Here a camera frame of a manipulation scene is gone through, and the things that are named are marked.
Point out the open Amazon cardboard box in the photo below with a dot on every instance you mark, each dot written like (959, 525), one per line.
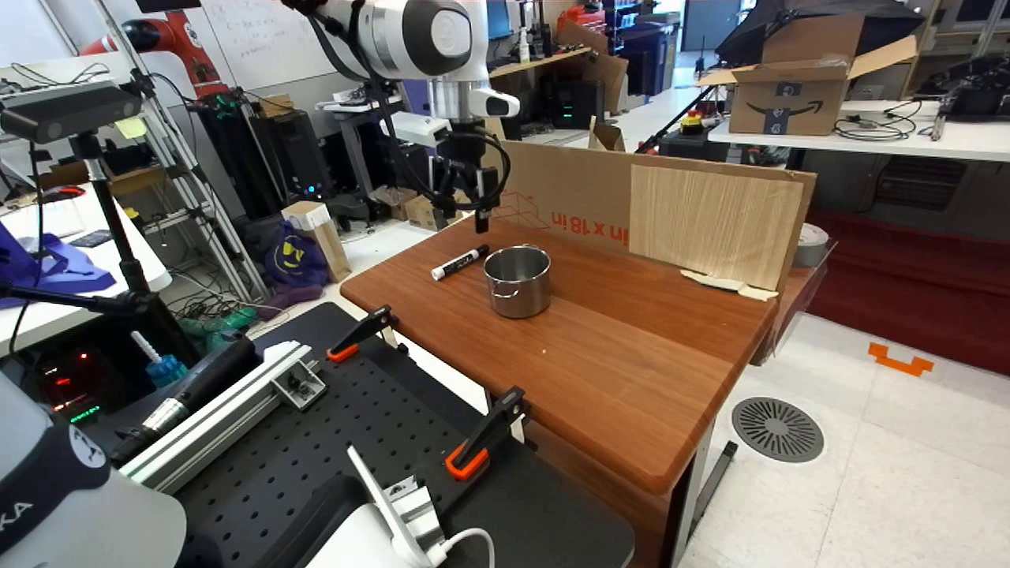
(809, 81)

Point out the purple cloth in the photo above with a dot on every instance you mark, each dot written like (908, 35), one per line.
(52, 268)

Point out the silver metal stand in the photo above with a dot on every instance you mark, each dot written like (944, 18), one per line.
(201, 177)

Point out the black perforated breadboard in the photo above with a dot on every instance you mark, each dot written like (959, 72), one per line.
(347, 444)

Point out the grey and navy cap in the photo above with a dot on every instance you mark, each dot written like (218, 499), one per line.
(65, 492)

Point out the black marker with white cap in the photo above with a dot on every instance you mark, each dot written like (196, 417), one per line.
(458, 262)

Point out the white plastic bucket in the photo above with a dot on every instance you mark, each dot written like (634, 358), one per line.
(811, 247)

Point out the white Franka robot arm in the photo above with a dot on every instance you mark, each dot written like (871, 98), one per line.
(411, 35)

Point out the brown cardboard panel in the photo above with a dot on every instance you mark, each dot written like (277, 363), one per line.
(683, 209)

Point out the small tan cardboard box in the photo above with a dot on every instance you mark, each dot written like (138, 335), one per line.
(316, 237)

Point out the grey camera on tripod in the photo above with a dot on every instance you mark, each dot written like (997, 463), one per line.
(68, 108)

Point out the black tripod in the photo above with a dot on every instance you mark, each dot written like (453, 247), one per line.
(114, 240)

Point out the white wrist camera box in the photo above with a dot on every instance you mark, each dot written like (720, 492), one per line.
(423, 127)

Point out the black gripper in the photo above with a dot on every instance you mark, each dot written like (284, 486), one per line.
(465, 160)

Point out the red machine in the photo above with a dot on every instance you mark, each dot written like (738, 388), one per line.
(183, 47)

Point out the small stainless steel pot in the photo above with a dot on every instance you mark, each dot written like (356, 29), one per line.
(517, 281)

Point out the white background table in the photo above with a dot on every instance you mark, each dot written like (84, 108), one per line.
(949, 142)

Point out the red carpet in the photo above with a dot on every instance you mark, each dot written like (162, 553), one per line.
(916, 289)

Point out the aluminium extrusion rail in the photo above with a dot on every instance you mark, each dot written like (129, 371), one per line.
(221, 413)

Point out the orange floor marking piece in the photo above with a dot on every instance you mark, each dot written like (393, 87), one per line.
(901, 361)

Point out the round metal floor drain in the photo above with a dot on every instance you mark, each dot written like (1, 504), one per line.
(777, 430)

